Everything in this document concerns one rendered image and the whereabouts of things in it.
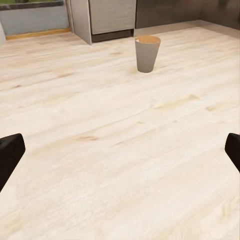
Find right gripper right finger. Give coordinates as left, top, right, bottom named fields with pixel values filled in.
left=224, top=133, right=240, bottom=172

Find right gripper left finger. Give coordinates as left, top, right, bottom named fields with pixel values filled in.
left=0, top=133, right=26, bottom=192

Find trash can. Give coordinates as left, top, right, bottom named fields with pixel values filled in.
left=134, top=35, right=162, bottom=73

